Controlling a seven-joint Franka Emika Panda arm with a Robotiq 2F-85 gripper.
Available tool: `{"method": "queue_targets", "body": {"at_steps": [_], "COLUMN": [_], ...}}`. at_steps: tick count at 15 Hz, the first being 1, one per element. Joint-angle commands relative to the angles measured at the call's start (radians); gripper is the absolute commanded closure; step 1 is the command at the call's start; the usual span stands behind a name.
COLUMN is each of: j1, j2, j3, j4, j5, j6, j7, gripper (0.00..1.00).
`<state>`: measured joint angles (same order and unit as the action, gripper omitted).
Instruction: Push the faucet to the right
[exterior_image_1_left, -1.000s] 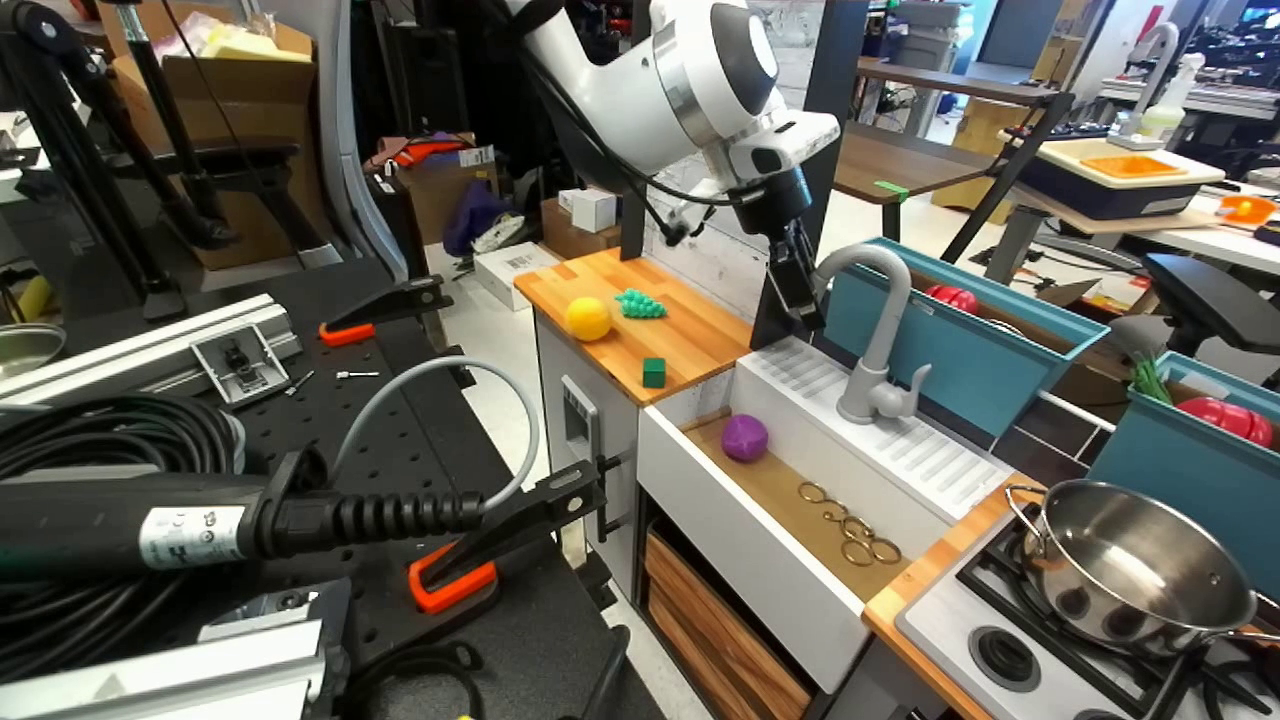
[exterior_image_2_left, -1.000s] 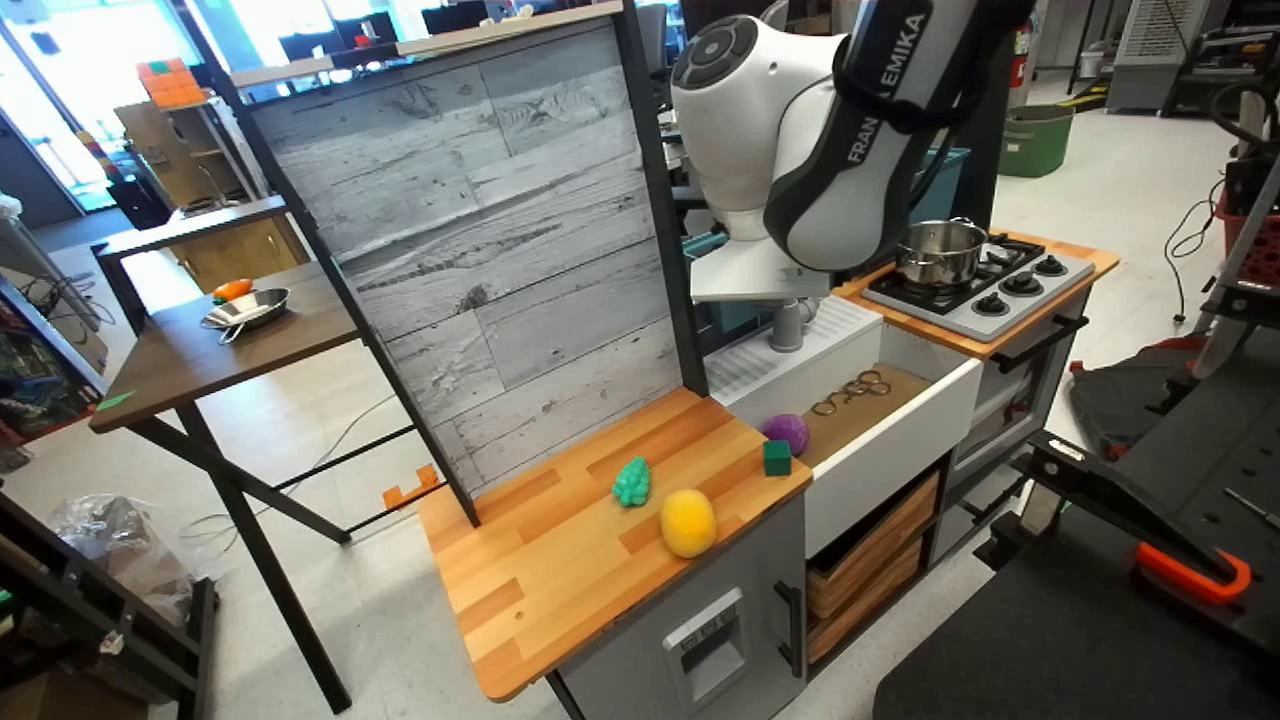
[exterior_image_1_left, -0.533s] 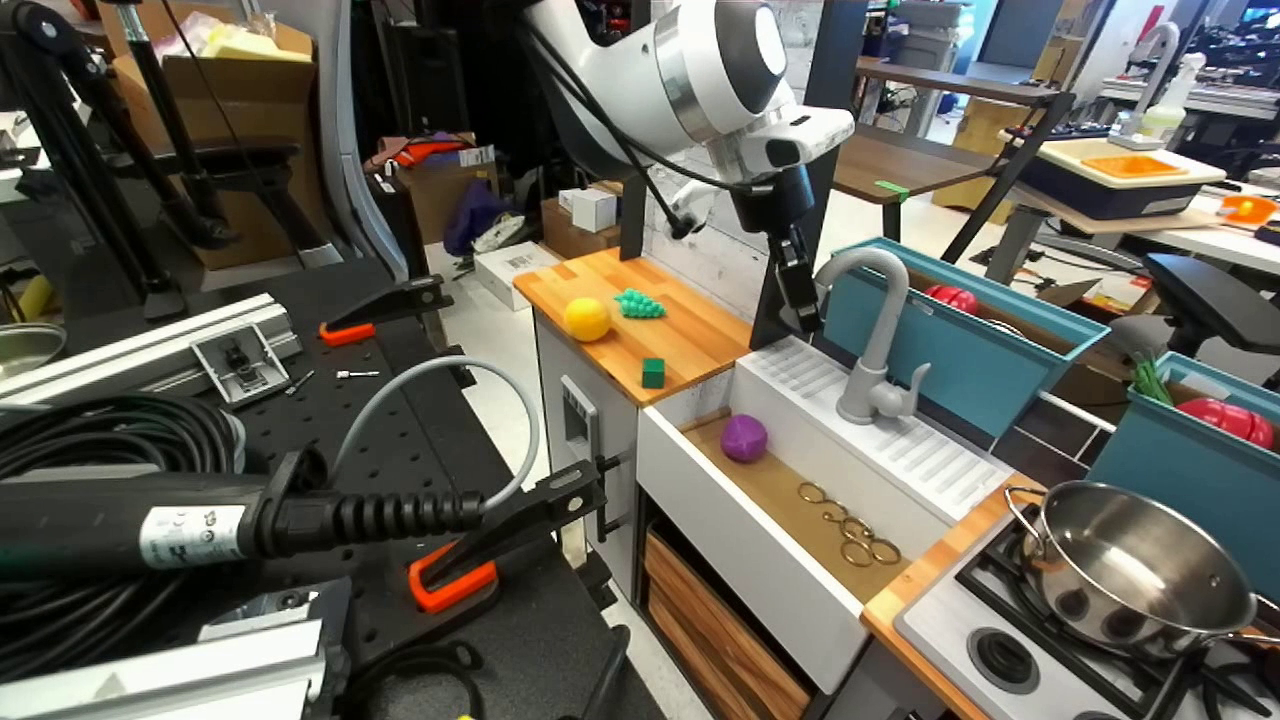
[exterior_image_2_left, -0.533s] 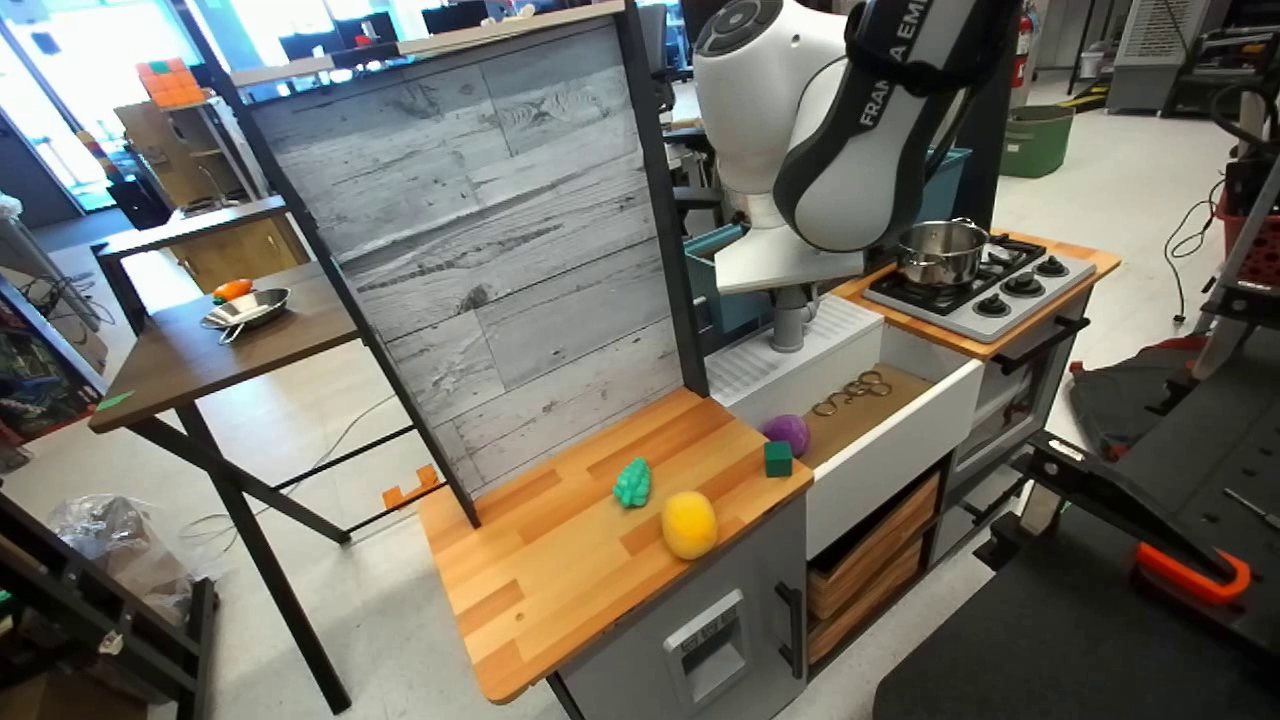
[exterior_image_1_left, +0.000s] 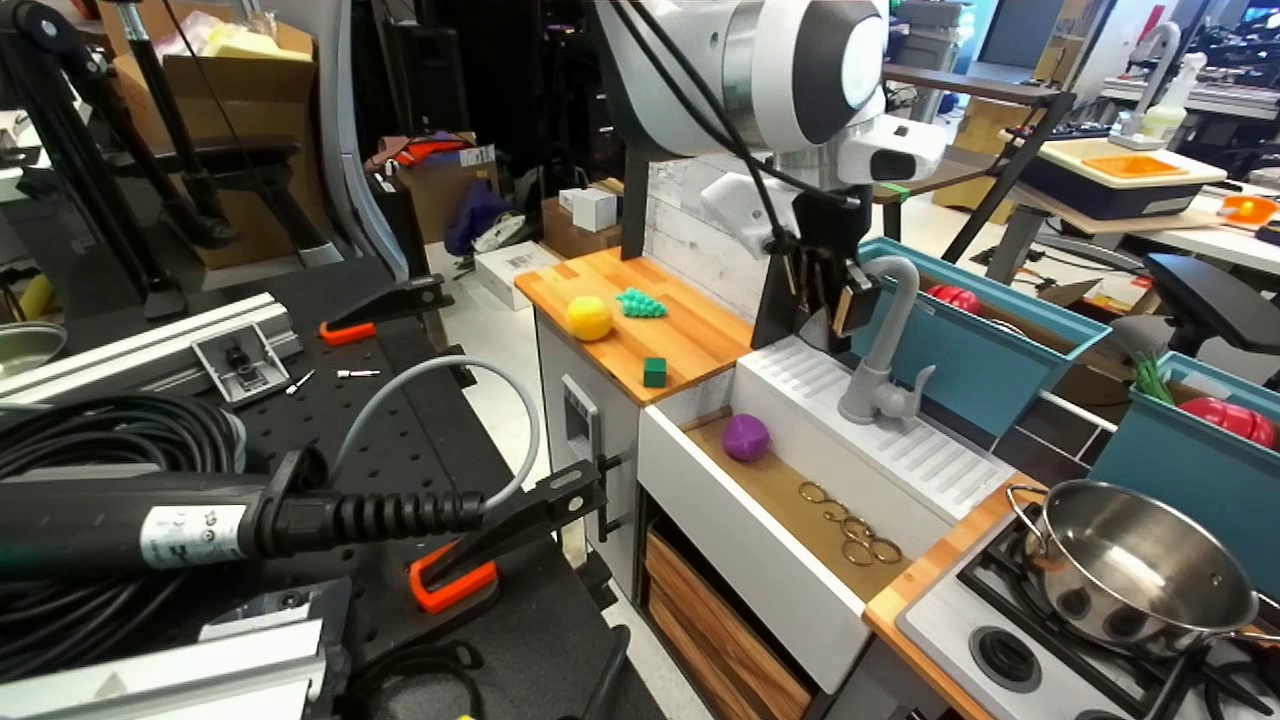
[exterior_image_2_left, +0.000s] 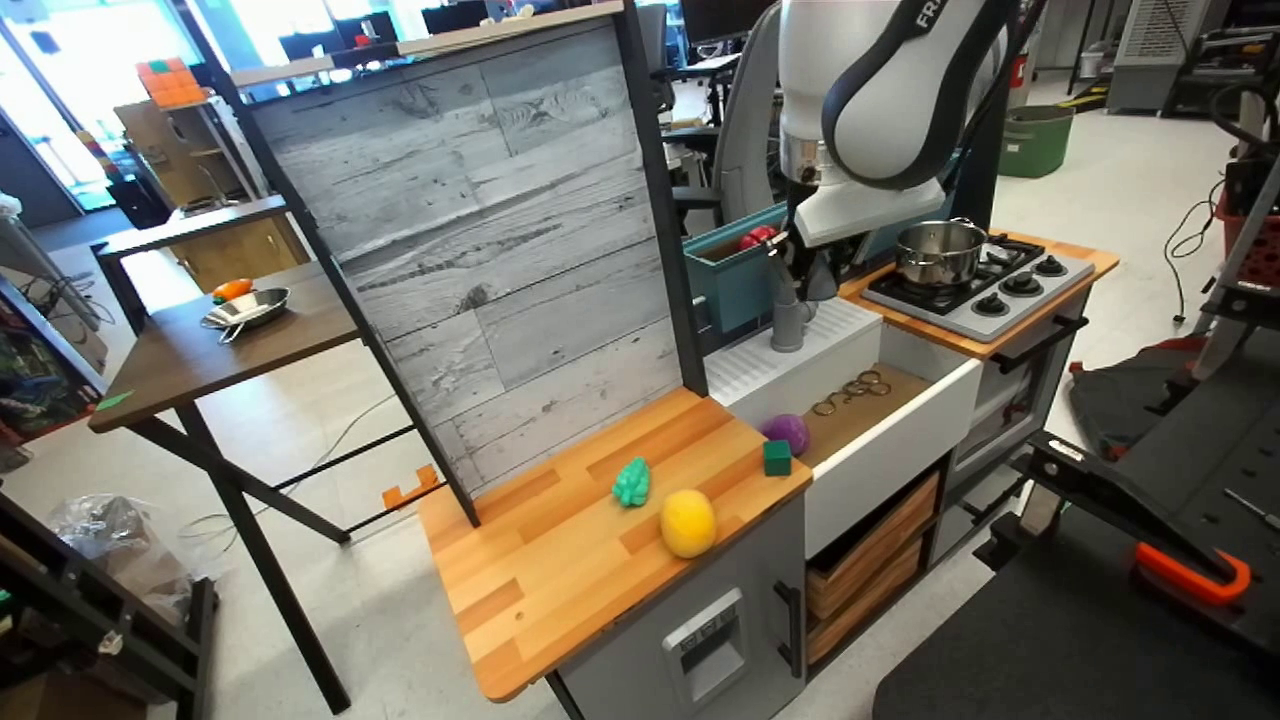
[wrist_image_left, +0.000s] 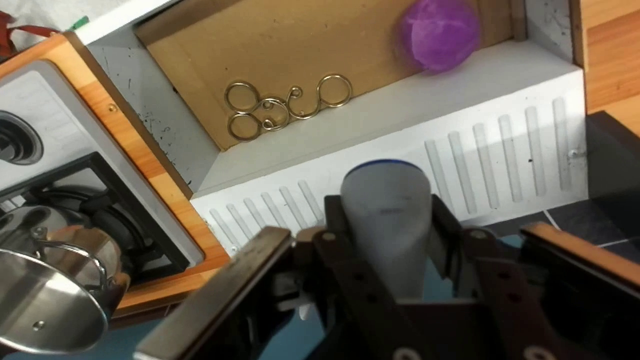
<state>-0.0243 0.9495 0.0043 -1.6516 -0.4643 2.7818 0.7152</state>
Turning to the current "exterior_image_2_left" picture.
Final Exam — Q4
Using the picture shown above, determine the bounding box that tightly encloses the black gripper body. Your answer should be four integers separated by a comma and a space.
797, 239, 849, 304

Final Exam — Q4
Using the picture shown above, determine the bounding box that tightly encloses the grey toy faucet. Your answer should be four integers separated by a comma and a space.
759, 239, 820, 355

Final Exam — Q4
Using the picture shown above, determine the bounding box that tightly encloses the silver metal pot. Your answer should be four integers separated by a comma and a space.
891, 217, 993, 294

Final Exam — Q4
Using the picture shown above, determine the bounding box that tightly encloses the grey toy stove cooktop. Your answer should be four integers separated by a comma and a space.
859, 235, 1098, 345

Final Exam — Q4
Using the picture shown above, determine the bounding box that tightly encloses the purple toy fruit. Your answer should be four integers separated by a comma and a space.
759, 409, 810, 460

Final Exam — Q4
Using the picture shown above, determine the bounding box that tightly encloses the white toy sink basin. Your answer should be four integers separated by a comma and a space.
699, 294, 988, 560

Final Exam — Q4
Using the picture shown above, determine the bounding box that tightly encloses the grey toy oven front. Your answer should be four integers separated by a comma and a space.
932, 286, 1095, 563

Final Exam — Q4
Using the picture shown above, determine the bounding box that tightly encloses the green bin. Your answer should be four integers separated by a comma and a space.
999, 99, 1076, 182

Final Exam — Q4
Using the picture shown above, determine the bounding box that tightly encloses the wooden stove counter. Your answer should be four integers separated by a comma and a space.
836, 235, 1122, 365

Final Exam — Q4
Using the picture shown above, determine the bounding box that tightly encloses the green toy vegetable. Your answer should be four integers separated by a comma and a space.
608, 458, 661, 512

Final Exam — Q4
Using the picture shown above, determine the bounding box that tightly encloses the yellow toy lemon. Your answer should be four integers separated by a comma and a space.
657, 483, 725, 560

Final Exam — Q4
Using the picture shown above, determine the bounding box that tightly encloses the wooden crate drawer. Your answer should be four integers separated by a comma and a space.
805, 468, 942, 672

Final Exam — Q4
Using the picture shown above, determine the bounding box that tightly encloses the red fire extinguisher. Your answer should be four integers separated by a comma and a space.
1007, 0, 1041, 97

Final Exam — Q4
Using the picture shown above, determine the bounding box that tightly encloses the grey wood-pattern back panel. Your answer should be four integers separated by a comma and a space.
235, 5, 712, 534

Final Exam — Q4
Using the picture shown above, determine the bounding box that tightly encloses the wooden butcher-block countertop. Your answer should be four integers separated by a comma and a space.
415, 389, 817, 709

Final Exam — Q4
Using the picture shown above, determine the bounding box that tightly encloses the black perforated work table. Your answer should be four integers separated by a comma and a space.
870, 332, 1280, 720

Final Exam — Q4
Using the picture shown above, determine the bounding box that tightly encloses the grey toy kitchen cabinet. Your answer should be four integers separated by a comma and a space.
546, 497, 817, 720

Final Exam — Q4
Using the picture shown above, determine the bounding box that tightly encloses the tan wooden cabinet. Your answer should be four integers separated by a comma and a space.
114, 94, 310, 294

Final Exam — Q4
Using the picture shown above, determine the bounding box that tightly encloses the brown folding table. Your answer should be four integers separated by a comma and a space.
85, 258, 433, 717

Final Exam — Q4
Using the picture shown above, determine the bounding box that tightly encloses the dark narrow desk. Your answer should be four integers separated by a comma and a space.
92, 191, 291, 332

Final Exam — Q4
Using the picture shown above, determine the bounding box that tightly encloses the orange box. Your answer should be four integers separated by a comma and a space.
135, 57, 210, 115

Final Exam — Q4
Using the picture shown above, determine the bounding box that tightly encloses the clear plastic bag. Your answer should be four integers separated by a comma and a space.
51, 491, 194, 631

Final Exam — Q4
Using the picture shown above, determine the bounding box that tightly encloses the black vertical post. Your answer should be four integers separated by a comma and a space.
940, 75, 1025, 232

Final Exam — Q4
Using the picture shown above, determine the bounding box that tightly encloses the black floor cable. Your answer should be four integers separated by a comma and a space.
1158, 176, 1226, 332

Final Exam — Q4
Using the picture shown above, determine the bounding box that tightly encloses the wooden bracket foot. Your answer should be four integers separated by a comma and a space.
378, 460, 446, 512

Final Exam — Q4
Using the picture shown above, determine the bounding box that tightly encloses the orange clamp handle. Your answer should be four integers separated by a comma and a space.
1131, 535, 1257, 616

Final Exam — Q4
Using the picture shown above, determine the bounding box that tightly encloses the white device with cable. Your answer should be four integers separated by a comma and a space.
198, 286, 291, 348

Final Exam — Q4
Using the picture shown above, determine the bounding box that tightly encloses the black metal frame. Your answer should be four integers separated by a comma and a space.
0, 491, 223, 720

